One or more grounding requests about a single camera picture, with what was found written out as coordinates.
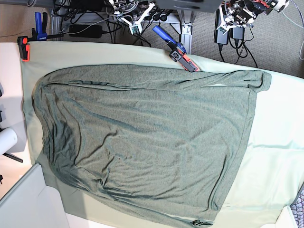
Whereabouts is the green long-sleeve T-shirt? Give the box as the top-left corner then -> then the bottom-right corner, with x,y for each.
32,64 -> 272,228

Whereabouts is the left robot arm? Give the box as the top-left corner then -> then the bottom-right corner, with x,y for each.
221,0 -> 290,27

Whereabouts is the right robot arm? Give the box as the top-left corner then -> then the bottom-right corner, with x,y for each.
105,0 -> 155,26

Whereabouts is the blue bar clamp centre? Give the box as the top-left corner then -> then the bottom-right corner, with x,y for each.
152,25 -> 200,72

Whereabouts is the blue bar clamp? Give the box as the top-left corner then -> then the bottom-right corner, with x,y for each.
152,25 -> 200,72
17,12 -> 64,62

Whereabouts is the black power strip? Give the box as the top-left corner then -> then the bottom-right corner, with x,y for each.
143,10 -> 180,24

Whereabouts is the black power brick left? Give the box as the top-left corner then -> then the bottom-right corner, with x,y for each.
68,24 -> 103,38

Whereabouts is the black power adapter pair left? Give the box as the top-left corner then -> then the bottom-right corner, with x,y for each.
214,10 -> 228,45

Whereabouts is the black power adapter pair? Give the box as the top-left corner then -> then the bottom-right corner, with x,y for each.
214,10 -> 228,45
230,27 -> 245,40

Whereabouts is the black power adapter pair right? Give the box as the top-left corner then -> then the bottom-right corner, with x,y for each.
230,27 -> 245,40

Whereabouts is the blue bar clamp left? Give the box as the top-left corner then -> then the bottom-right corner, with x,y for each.
17,12 -> 64,62

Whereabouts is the white cylinder roll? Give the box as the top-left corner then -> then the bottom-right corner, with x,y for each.
0,128 -> 18,155

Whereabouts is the light green bin left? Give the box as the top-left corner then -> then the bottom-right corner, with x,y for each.
0,164 -> 69,228

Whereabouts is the patterned grey basket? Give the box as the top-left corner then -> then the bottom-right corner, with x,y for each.
290,186 -> 304,228

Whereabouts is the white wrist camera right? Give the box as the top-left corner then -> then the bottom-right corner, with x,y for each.
129,24 -> 143,35

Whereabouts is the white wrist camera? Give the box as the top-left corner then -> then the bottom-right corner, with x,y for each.
217,25 -> 229,35
129,24 -> 143,35

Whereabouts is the aluminium frame leg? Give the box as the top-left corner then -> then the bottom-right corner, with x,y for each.
177,10 -> 197,54

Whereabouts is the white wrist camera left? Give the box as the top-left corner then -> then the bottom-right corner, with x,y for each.
217,25 -> 229,35

